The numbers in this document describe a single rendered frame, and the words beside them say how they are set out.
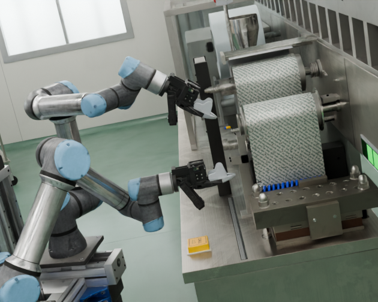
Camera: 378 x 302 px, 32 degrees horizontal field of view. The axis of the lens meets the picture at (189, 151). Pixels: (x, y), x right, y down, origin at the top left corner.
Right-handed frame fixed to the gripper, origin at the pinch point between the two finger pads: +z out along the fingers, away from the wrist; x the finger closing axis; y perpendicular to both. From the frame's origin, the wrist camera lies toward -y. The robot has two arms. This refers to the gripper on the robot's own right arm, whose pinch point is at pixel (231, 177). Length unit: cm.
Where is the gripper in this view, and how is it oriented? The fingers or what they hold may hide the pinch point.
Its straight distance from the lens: 222.0
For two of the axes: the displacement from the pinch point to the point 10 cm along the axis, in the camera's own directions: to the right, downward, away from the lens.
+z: 9.8, -1.9, -0.3
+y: -1.9, -9.4, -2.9
